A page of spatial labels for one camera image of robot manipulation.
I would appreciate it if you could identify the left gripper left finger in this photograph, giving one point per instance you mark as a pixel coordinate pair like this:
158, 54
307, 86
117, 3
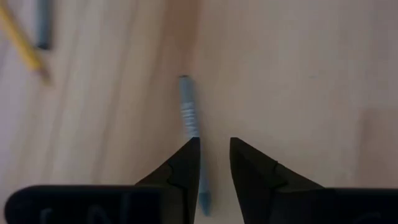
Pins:
183, 168

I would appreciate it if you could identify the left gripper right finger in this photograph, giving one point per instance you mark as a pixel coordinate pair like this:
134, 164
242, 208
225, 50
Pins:
255, 174

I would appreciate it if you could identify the grey crayon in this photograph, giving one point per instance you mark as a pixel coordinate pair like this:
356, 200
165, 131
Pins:
188, 109
43, 25

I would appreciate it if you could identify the yellow pencil orange eraser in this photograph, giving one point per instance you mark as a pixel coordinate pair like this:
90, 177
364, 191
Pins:
18, 40

